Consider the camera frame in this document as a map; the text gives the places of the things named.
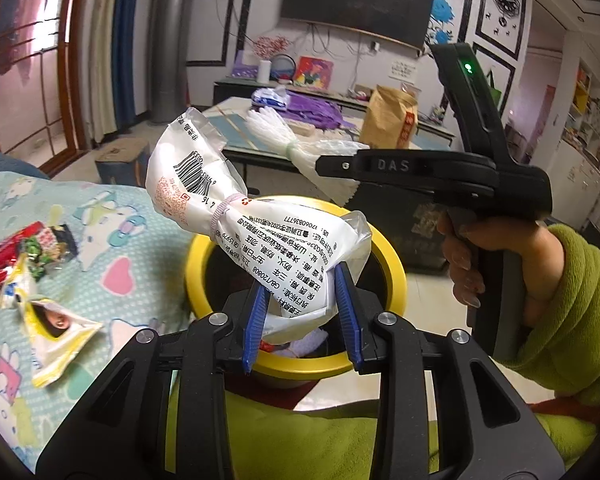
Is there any brown paper bag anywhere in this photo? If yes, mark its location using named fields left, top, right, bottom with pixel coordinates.
left=358, top=85, right=420, bottom=150

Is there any red snack wrapper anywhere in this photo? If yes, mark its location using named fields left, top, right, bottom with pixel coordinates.
left=0, top=222, right=47, bottom=267

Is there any beige curtain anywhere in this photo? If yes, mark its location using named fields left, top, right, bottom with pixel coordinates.
left=87, top=0, right=124, bottom=137

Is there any person's green clothing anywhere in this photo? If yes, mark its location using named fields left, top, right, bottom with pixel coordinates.
left=167, top=389, right=600, bottom=480

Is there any white paper sign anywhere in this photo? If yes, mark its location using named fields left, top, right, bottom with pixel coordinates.
left=388, top=58, right=421, bottom=81

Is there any black television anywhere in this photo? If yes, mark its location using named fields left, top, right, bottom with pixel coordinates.
left=281, top=0, right=439, bottom=54

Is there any person's right forearm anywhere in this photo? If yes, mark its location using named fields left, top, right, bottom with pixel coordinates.
left=494, top=224, right=600, bottom=407

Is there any yellow rimmed trash bin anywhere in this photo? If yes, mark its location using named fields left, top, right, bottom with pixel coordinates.
left=185, top=195, right=409, bottom=380

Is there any black box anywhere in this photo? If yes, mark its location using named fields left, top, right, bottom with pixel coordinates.
left=359, top=180, right=451, bottom=274

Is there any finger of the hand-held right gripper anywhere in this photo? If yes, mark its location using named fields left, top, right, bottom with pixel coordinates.
left=316, top=151, right=495, bottom=196

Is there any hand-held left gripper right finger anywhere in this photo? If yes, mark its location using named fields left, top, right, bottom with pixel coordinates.
left=334, top=264, right=565, bottom=480

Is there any blue padded stool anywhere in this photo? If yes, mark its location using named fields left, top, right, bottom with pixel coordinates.
left=95, top=137, right=151, bottom=189

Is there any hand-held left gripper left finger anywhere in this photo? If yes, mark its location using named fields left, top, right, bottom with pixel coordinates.
left=37, top=282, right=267, bottom=480

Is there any small yellow white snack wrapper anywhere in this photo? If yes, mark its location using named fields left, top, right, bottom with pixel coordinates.
left=0, top=259, right=37, bottom=311

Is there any round blue ornament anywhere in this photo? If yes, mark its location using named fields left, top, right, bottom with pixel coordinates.
left=271, top=54, right=297, bottom=84

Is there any blue white tissue pack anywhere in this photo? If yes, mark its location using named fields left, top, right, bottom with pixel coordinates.
left=250, top=86, right=289, bottom=111

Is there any red white flower decoration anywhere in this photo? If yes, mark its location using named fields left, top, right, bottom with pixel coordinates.
left=252, top=35, right=287, bottom=61

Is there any framed wall clock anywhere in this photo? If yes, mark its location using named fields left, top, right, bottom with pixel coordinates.
left=474, top=0, right=529, bottom=59

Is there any dark colourful snack wrapper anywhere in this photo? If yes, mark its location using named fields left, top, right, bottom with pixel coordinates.
left=22, top=225, right=79, bottom=282

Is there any blue curtain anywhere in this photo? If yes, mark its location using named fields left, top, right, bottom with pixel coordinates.
left=111, top=0, right=147, bottom=132

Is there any clear plastic bag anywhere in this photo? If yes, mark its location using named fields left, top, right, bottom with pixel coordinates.
left=245, top=107, right=371, bottom=211

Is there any person's right hand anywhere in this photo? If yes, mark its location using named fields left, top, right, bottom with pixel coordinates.
left=437, top=210, right=566, bottom=313

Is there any purple box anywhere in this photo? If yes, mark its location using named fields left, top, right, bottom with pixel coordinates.
left=233, top=52, right=259, bottom=80

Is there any wooden glass sliding door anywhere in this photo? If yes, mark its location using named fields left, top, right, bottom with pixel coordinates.
left=0, top=0, right=102, bottom=162

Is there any printed cartoon blanket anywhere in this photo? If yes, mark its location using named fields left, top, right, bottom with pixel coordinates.
left=0, top=170, right=203, bottom=472

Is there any colourful painting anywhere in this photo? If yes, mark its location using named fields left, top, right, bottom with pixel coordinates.
left=293, top=55, right=334, bottom=89

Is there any large yellow white snack wrapper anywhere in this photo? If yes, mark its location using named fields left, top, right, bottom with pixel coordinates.
left=22, top=297, right=104, bottom=389

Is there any grey cylindrical air conditioner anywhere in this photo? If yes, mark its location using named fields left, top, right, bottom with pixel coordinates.
left=149, top=0, right=194, bottom=127

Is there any black picture frame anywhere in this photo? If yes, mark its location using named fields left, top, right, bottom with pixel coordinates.
left=472, top=44, right=518, bottom=117

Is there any purple bag on table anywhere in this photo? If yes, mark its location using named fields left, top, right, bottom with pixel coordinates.
left=279, top=91, right=347, bottom=129

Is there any blue sofa cushion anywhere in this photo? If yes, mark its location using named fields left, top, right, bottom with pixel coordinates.
left=0, top=152, right=52, bottom=182

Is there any white printed plastic bag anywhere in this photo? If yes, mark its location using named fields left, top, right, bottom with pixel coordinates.
left=145, top=107, right=371, bottom=346

